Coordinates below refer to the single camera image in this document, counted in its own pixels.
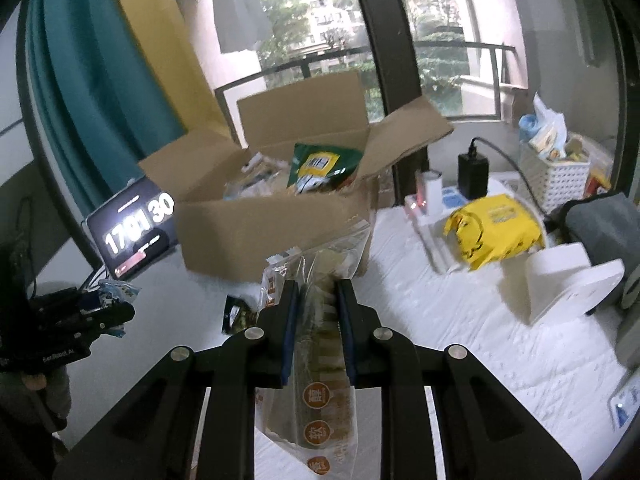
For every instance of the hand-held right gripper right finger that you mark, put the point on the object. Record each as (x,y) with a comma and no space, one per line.
(346,330)

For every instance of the yellow curtain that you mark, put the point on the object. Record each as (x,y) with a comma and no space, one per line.
(165,35)

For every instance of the green yellow snack packet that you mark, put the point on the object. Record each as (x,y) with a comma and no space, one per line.
(320,165)

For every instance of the brown cardboard box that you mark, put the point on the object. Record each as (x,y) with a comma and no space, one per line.
(250,230)

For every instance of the white blue packet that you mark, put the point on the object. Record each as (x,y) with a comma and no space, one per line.
(625,405)

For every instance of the clear cake packet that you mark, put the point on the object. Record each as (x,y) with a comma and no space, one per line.
(317,320)

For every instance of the blue white tissue pack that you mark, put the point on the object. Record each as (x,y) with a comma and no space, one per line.
(542,132)

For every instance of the black window frame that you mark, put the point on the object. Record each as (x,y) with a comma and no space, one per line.
(380,35)

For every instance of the tablet with clock display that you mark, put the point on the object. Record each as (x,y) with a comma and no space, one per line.
(130,220)

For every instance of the white paper roll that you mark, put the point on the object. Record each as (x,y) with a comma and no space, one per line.
(555,280)

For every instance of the white plastic basket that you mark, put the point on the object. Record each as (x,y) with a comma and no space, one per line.
(555,185)

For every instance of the white power strip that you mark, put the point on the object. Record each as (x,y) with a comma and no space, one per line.
(435,245)

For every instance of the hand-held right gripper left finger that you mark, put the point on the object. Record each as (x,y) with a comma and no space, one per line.
(289,330)

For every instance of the grey cloth bag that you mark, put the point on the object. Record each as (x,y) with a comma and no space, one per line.
(600,230)

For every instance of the white plug adapter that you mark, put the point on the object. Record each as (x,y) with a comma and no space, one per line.
(430,192)

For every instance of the black balcony railing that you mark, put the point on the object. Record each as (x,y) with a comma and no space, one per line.
(465,44)

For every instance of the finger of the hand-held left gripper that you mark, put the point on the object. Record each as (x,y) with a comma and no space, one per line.
(115,314)

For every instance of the small dark snack packet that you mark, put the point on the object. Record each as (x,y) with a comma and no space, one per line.
(237,317)

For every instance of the yellow printed packet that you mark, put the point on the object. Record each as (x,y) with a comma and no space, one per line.
(495,230)

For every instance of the small blue snack packet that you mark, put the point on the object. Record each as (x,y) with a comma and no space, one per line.
(117,292)

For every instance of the teal curtain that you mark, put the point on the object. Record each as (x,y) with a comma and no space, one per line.
(85,85)

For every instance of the black charger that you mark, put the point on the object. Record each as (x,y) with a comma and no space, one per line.
(472,175)

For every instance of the white hanging garment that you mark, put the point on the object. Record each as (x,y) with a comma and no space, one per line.
(235,10)

